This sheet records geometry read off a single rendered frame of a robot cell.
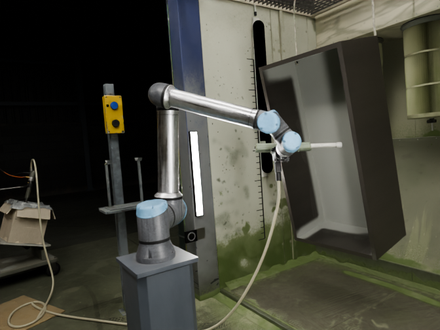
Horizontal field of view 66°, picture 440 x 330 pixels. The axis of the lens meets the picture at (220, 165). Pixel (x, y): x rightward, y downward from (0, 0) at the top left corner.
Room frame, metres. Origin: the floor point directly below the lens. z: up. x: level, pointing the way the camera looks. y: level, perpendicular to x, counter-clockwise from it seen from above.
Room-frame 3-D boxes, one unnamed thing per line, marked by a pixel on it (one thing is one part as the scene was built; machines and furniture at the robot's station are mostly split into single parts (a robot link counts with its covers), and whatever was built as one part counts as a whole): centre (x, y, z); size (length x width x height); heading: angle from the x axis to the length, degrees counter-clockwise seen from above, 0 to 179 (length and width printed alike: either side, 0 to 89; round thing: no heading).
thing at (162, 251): (1.63, 0.34, 0.69); 0.19 x 0.19 x 0.10
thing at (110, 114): (2.38, 0.71, 1.42); 0.12 x 0.06 x 0.26; 123
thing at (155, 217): (1.64, 0.34, 0.83); 0.17 x 0.15 x 0.18; 163
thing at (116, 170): (2.42, 0.74, 0.82); 0.06 x 0.06 x 1.64; 33
